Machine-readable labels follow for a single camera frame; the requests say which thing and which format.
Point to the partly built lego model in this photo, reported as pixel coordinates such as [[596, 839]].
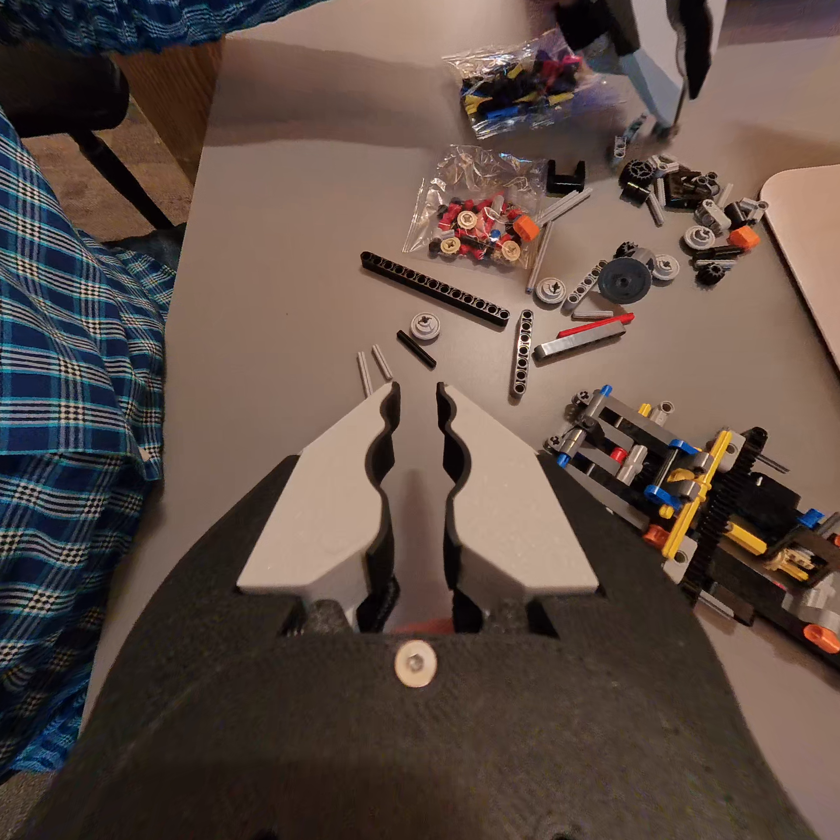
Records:
[[722, 499]]

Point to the black lego gear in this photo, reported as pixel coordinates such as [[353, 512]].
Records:
[[623, 249]]

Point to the light grey holed beam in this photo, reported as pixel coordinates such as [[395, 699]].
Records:
[[584, 285]]

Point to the long black lego beam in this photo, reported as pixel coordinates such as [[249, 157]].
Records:
[[433, 287]]

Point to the bag of red lego pins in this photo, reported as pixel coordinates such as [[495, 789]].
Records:
[[472, 223]]

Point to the short light grey axle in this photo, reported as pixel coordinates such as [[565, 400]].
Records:
[[382, 363], [365, 374]]

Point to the small grey lego connector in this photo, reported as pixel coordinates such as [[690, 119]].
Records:
[[622, 149]]

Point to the person's left forearm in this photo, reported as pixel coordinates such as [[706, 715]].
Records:
[[131, 23]]

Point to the medium light grey axle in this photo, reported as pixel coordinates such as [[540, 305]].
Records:
[[597, 307]]

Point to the black office chair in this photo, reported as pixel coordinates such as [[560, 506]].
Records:
[[65, 92]]

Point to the bag of yellow blue pieces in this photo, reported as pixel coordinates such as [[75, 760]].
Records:
[[512, 92]]

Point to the red lego axle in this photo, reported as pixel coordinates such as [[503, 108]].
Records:
[[604, 323]]

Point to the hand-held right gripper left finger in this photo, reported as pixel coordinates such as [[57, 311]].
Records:
[[315, 518]]

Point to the black forked lego piece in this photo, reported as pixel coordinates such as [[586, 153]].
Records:
[[558, 187]]

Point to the plain grey lego beam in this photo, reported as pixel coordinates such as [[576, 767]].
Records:
[[577, 340]]

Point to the long light grey axle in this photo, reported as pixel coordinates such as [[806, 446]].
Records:
[[564, 207], [540, 256]]

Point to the dark blue lego wheel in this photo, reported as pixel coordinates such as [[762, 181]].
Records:
[[617, 289]]

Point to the wooden cabinet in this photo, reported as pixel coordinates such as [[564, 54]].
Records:
[[170, 98]]

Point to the orange round lego piece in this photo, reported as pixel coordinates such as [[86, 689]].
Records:
[[526, 228], [743, 237]]

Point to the grey round lego pulley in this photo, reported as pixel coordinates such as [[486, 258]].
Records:
[[544, 295], [420, 331], [669, 269]]

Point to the dark grey holed beam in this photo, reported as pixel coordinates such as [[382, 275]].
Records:
[[522, 354]]

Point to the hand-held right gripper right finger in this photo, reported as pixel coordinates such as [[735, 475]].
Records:
[[518, 525]]

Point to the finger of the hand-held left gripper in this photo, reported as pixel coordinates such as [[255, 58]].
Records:
[[697, 46], [653, 92]]

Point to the pile of grey lego pieces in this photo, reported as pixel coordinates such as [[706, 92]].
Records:
[[689, 187]]

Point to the blue plaid shirt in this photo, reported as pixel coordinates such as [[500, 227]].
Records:
[[65, 328]]

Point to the short black lego axle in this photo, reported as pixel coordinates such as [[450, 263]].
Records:
[[416, 348]]

